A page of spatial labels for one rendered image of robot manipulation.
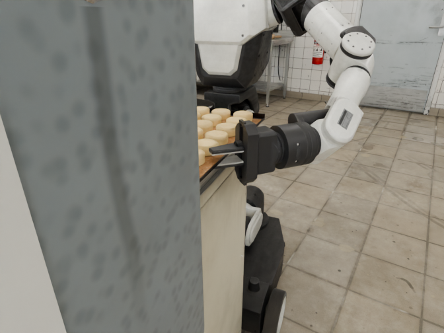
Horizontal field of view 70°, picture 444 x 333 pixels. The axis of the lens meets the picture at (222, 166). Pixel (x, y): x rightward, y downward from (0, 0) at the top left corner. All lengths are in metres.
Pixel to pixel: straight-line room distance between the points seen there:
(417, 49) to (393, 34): 0.36
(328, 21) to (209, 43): 0.35
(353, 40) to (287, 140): 0.34
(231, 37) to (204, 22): 0.10
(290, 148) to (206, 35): 0.55
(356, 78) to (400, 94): 4.16
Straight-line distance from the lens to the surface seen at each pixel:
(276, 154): 0.61
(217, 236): 0.75
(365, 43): 0.86
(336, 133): 0.65
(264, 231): 1.65
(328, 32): 0.93
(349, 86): 0.78
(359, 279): 1.76
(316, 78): 5.11
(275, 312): 1.27
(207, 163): 0.58
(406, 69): 4.91
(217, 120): 0.78
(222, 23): 1.02
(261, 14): 1.01
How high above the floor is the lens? 1.14
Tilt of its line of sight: 25 degrees down
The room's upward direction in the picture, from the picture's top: straight up
